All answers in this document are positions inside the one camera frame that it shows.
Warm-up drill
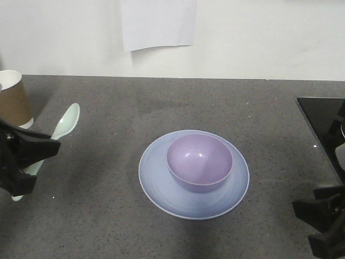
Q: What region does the white paper sheet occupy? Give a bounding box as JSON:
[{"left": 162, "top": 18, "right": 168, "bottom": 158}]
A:
[{"left": 121, "top": 1, "right": 198, "bottom": 51}]

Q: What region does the brown paper cup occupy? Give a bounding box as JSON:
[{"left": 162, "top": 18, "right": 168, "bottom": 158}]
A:
[{"left": 1, "top": 70, "right": 34, "bottom": 129}]

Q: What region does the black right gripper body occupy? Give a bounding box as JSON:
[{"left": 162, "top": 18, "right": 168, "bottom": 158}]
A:
[{"left": 313, "top": 185, "right": 344, "bottom": 216}]

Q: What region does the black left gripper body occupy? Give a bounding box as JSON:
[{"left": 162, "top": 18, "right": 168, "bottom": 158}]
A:
[{"left": 1, "top": 118, "right": 20, "bottom": 173}]

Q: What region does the purple plastic bowl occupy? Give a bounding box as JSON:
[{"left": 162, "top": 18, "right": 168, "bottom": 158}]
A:
[{"left": 166, "top": 133, "right": 233, "bottom": 193}]

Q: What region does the black induction cooktop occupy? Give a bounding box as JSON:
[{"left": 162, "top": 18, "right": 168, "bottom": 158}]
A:
[{"left": 297, "top": 97, "right": 344, "bottom": 183}]

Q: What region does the mint green plastic spoon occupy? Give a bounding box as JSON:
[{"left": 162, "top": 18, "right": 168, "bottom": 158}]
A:
[{"left": 12, "top": 103, "right": 80, "bottom": 201}]

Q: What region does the light blue plate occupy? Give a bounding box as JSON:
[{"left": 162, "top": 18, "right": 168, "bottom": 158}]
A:
[{"left": 139, "top": 129, "right": 250, "bottom": 220}]

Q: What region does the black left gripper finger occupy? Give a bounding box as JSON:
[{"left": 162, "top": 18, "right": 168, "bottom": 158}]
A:
[
  {"left": 1, "top": 162, "right": 37, "bottom": 196},
  {"left": 5, "top": 124, "right": 61, "bottom": 169}
]

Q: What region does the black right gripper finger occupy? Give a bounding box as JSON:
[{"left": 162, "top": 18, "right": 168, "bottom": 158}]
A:
[
  {"left": 292, "top": 198, "right": 344, "bottom": 231},
  {"left": 308, "top": 215, "right": 344, "bottom": 258}
]

